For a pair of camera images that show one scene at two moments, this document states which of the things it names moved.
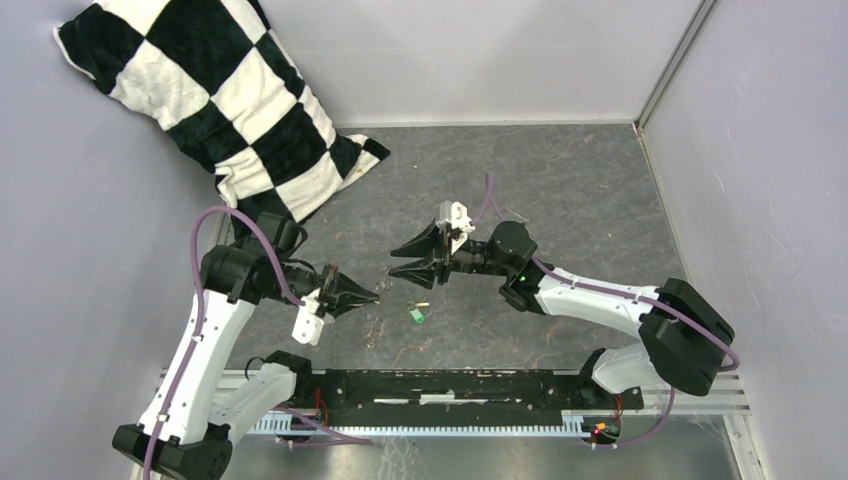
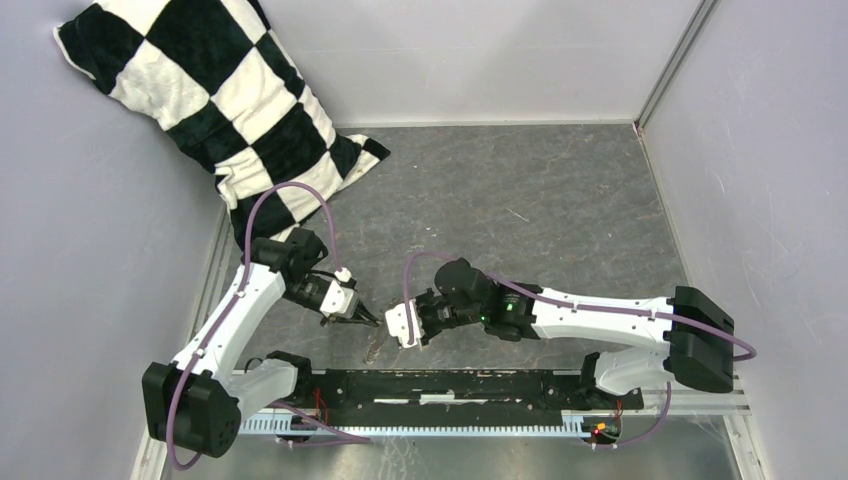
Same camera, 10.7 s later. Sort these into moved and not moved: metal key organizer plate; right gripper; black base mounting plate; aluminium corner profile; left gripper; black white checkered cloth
Moved: metal key organizer plate; left gripper; right gripper
Not moved: black base mounting plate; aluminium corner profile; black white checkered cloth
